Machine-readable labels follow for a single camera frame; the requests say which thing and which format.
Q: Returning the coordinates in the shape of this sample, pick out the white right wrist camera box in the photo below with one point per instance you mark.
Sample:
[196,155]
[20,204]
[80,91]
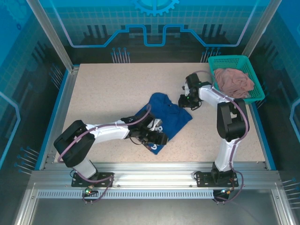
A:
[186,87]

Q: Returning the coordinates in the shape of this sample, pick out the teal plastic basket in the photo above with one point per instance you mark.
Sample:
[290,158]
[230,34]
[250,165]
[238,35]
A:
[232,61]

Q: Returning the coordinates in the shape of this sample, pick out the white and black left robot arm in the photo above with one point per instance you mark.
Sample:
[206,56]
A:
[110,133]

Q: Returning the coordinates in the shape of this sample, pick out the aluminium table side rail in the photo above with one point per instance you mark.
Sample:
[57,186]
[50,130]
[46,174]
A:
[66,93]

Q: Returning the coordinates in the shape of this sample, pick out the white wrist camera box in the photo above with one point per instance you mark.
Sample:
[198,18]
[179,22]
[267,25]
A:
[186,87]
[155,124]

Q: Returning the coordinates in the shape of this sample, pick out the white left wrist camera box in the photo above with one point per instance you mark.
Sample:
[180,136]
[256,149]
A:
[155,124]

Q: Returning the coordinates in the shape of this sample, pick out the aluminium mounting rail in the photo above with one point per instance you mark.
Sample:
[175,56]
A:
[152,174]

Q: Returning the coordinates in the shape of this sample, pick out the pink t-shirt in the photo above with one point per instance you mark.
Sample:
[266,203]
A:
[236,79]

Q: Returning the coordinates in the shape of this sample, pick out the blue table edge strip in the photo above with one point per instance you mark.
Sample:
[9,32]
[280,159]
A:
[59,98]

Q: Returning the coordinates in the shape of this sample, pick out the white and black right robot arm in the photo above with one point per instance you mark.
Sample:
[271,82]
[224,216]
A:
[229,122]

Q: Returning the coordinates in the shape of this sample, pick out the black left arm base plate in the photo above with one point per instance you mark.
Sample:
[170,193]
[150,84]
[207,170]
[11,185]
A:
[79,181]

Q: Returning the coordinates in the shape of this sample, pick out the aluminium frame post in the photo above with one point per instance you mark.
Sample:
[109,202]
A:
[54,37]
[255,37]

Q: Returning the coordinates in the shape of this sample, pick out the blue t-shirt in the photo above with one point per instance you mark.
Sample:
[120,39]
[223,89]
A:
[171,117]

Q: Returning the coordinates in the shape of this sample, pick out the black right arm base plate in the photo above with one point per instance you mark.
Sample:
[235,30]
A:
[204,180]

